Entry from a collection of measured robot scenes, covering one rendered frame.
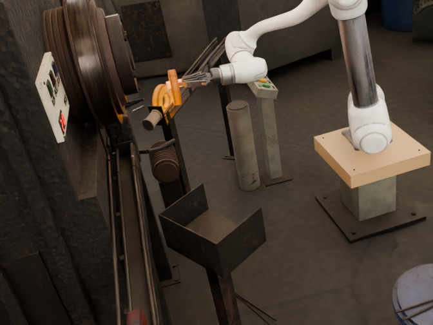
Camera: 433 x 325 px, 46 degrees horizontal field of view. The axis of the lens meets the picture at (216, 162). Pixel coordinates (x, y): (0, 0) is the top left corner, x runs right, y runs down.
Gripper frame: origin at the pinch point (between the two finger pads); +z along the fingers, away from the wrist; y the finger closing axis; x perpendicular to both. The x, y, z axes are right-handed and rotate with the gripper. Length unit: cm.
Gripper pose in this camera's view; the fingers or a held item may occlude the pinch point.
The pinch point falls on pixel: (174, 84)
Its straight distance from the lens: 224.5
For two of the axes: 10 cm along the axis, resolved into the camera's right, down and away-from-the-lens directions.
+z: -9.8, 1.9, -1.0
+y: -1.9, -4.8, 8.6
